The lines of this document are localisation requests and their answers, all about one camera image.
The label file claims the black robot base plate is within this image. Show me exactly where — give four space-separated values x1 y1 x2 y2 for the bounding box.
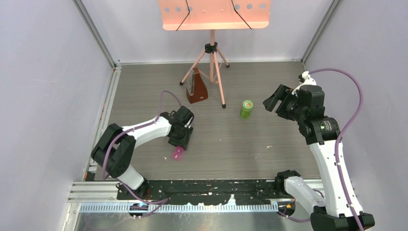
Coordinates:
116 180 293 205

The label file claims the green pill bottle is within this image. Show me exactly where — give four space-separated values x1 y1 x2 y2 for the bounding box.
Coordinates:
240 100 254 119

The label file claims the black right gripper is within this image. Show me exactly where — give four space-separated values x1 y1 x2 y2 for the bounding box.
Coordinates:
263 84 306 122

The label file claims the brown wooden metronome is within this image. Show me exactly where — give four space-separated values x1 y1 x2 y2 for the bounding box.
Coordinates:
185 67 208 104

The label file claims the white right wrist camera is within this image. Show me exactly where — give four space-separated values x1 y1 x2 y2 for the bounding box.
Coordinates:
292 71 317 96

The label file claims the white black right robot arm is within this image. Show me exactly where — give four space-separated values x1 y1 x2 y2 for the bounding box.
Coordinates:
263 85 375 231

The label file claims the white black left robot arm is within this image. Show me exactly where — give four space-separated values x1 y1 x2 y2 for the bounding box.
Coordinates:
90 107 194 199

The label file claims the pink music stand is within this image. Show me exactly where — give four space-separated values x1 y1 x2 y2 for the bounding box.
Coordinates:
158 0 272 108

